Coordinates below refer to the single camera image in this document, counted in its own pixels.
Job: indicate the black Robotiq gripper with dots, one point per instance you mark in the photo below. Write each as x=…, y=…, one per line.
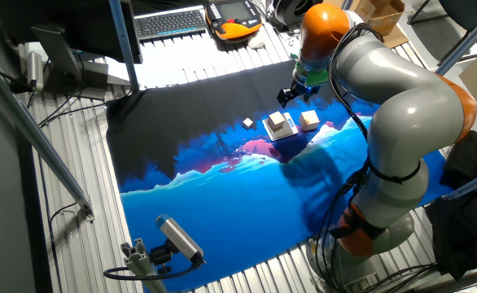
x=303, y=89

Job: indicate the medium wooden cube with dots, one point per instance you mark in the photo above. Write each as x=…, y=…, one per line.
x=276, y=120

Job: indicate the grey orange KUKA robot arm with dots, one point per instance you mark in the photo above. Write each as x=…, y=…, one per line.
x=405, y=114

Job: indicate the silver flat kitchen scale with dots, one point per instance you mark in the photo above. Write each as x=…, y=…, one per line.
x=290, y=129

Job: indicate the white rounded object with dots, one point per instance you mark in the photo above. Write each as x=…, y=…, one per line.
x=257, y=40

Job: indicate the large wooden cube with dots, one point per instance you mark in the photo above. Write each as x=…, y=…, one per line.
x=309, y=120

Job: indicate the small wooden cube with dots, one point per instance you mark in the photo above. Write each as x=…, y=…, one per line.
x=248, y=123

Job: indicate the black round fan housing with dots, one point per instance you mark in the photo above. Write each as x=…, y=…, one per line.
x=289, y=12

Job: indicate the orange black teach pendant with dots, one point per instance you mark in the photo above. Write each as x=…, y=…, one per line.
x=234, y=28

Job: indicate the brown cardboard box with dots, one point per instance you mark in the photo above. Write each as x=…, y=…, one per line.
x=379, y=16

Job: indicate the blue black landscape print mat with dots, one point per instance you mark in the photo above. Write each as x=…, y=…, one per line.
x=242, y=203

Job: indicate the black computer keyboard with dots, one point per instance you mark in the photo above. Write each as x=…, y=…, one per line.
x=169, y=23

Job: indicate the black office chair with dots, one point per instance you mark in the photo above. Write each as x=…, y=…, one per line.
x=466, y=10

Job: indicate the black cloth heap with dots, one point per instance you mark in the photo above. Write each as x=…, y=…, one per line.
x=466, y=228

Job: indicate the black computer monitor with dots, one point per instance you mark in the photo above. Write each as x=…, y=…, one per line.
x=80, y=24

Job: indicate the short aluminium profile piece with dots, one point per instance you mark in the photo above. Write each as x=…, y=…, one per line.
x=141, y=264

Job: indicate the grey monitor stand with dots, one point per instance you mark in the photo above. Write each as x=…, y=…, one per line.
x=59, y=61

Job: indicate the long grey metal bar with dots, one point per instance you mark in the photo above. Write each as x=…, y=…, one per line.
x=39, y=138

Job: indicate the small silver cylinder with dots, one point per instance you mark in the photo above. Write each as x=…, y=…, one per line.
x=35, y=71

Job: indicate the blue metal frame beam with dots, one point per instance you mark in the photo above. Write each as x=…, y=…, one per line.
x=466, y=40
x=472, y=184

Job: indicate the blue metal frame post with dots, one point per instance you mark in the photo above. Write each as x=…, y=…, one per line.
x=124, y=45

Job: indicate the silver camera with blue end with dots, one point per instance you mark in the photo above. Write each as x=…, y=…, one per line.
x=179, y=238

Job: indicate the black camera ball mount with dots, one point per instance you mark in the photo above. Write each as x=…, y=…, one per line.
x=162, y=255

